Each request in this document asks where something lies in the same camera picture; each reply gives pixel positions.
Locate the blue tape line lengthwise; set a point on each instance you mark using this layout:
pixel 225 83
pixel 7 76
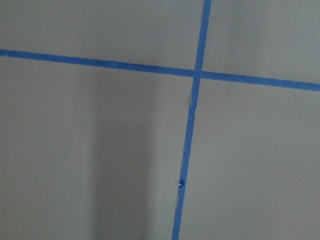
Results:
pixel 198 68

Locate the blue tape line crosswise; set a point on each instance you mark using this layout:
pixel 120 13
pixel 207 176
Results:
pixel 263 81

